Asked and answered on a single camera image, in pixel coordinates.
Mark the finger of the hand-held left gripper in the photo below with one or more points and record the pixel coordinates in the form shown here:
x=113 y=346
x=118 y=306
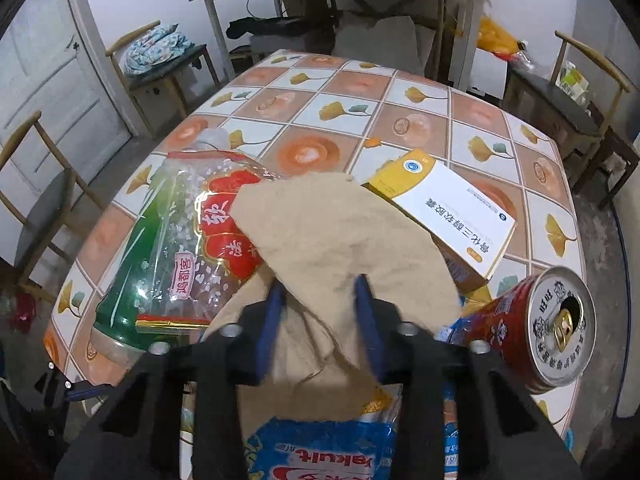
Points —
x=87 y=391

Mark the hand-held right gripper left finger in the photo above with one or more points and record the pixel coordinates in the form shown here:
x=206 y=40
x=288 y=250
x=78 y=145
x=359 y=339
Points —
x=272 y=332

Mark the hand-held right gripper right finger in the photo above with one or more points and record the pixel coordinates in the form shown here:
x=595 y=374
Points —
x=367 y=332

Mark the brown kraft paper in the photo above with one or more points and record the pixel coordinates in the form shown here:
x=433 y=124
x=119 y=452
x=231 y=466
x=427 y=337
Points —
x=325 y=240

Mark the blue wrapper with red logo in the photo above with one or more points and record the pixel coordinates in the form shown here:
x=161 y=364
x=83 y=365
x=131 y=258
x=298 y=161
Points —
x=320 y=447

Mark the green clear plastic bag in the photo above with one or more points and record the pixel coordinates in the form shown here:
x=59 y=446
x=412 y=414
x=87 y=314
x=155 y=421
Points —
x=165 y=260

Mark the red drink can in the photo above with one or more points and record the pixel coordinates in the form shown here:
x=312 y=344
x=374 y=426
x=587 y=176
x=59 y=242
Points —
x=505 y=325

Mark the yellow white medicine box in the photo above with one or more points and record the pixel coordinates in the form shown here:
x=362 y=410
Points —
x=450 y=210

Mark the red crumpled bag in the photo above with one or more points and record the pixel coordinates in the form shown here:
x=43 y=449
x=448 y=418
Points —
x=22 y=311

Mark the wooden chair with dark seat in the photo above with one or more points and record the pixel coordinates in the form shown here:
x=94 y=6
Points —
x=45 y=210

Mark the wooden chair with floral cloth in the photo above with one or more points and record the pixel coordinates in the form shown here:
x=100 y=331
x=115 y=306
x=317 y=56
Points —
x=165 y=67

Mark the beige cushion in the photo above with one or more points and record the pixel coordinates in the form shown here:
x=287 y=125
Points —
x=380 y=40

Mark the wooden chair with black seat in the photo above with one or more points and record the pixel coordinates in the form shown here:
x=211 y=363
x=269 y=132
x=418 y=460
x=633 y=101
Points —
x=550 y=95

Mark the floral cloth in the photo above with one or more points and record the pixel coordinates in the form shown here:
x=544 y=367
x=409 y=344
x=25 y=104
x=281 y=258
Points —
x=155 y=50

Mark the black cloth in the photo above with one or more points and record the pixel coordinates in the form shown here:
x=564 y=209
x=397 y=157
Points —
x=260 y=26

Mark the white door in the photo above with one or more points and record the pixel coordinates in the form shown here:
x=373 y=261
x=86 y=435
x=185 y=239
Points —
x=45 y=85

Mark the dark wooden stool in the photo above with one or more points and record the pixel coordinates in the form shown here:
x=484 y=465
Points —
x=615 y=145

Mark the yellow orange plastic bag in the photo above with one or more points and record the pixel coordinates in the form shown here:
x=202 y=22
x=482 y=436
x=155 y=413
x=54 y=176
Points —
x=497 y=37

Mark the green white carton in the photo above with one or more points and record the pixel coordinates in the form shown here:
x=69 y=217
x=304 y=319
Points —
x=572 y=82

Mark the brown cardboard box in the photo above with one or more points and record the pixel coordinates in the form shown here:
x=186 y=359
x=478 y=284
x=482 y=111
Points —
x=305 y=4

